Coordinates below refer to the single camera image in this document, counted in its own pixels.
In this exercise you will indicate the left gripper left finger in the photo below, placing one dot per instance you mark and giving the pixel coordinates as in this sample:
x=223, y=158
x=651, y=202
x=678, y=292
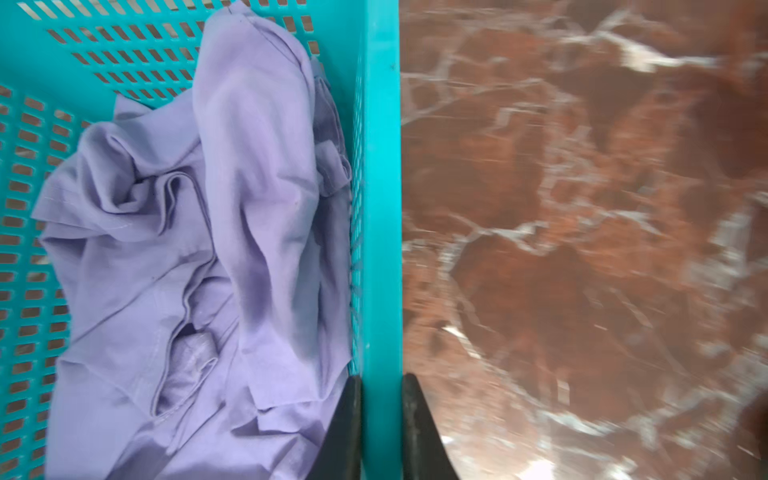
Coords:
x=340, y=456

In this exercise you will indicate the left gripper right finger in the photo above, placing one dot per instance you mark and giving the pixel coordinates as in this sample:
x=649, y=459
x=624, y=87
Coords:
x=423, y=454

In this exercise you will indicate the teal plastic laundry basket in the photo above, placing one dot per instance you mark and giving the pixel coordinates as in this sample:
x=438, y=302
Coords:
x=63, y=63

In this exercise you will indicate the lilac purple t shirt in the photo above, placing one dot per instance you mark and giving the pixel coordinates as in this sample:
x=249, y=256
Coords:
x=203, y=250

